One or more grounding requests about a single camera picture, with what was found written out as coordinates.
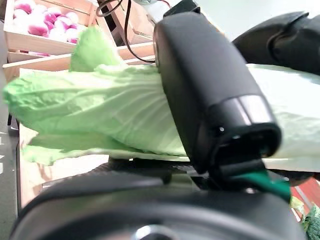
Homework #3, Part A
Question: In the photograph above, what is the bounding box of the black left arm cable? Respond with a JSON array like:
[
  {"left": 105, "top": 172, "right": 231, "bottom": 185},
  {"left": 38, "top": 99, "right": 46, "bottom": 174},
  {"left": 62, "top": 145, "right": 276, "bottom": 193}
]
[{"left": 96, "top": 0, "right": 157, "bottom": 65}]

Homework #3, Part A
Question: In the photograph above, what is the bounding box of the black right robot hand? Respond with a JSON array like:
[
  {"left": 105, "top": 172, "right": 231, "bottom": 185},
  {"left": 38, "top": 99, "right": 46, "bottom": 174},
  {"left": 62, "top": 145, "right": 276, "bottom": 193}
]
[{"left": 9, "top": 12, "right": 307, "bottom": 240}]

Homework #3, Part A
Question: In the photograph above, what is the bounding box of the green broccoli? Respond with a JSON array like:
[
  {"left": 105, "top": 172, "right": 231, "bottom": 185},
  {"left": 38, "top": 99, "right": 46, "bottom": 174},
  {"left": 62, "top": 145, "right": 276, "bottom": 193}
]
[{"left": 299, "top": 203, "right": 320, "bottom": 240}]

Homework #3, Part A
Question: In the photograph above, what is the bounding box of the wooden onion crate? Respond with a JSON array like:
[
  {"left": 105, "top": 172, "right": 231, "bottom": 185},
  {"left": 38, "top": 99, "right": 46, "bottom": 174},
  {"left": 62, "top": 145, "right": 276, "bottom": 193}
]
[{"left": 3, "top": 0, "right": 100, "bottom": 65}]

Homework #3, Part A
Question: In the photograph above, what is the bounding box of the purple white onion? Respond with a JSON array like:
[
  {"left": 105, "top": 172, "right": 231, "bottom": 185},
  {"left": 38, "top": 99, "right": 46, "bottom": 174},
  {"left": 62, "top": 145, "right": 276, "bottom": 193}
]
[
  {"left": 27, "top": 22, "right": 50, "bottom": 37},
  {"left": 13, "top": 0, "right": 35, "bottom": 15},
  {"left": 12, "top": 13, "right": 27, "bottom": 26},
  {"left": 43, "top": 11, "right": 57, "bottom": 25},
  {"left": 49, "top": 28, "right": 67, "bottom": 41},
  {"left": 65, "top": 11, "right": 81, "bottom": 25}
]

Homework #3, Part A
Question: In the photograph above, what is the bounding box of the green white napa cabbage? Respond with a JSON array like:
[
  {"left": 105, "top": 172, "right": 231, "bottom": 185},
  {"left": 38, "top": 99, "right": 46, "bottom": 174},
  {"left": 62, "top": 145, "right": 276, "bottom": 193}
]
[{"left": 2, "top": 24, "right": 320, "bottom": 173}]

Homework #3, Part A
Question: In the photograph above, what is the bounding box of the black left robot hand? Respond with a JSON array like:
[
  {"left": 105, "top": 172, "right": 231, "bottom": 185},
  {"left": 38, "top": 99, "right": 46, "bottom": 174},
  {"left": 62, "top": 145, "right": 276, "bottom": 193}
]
[{"left": 232, "top": 11, "right": 320, "bottom": 76}]

